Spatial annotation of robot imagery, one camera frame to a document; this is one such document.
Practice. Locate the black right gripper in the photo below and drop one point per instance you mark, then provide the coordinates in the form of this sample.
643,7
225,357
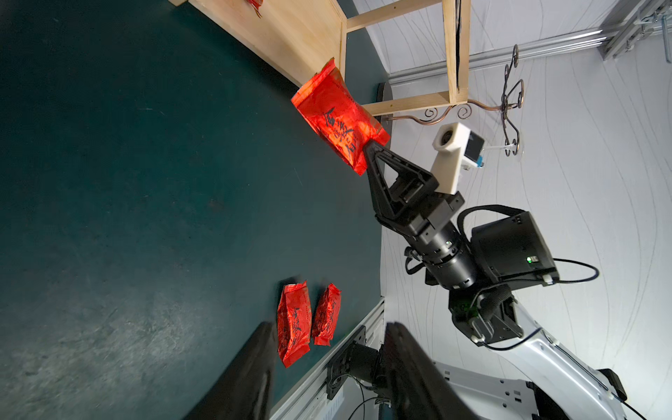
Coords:
403,194

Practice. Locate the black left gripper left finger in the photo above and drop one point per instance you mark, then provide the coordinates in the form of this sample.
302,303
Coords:
244,389

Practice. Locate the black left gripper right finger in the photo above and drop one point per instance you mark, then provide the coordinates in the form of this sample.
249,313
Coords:
417,389

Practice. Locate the red tea bag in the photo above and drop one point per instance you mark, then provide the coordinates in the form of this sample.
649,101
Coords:
256,4
294,323
326,316
333,114

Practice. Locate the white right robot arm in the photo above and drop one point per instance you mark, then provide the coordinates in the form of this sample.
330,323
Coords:
493,287

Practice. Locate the wooden two-tier shelf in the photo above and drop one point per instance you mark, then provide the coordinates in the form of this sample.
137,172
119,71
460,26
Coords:
297,38

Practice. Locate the green table mat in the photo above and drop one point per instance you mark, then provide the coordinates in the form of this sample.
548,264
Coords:
158,189

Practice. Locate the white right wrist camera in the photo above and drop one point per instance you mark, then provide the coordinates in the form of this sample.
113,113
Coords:
457,147

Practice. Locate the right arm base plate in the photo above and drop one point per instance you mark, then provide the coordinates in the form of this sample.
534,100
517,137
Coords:
356,359

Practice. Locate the aluminium top rail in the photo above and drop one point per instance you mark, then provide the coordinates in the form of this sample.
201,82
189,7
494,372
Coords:
629,23

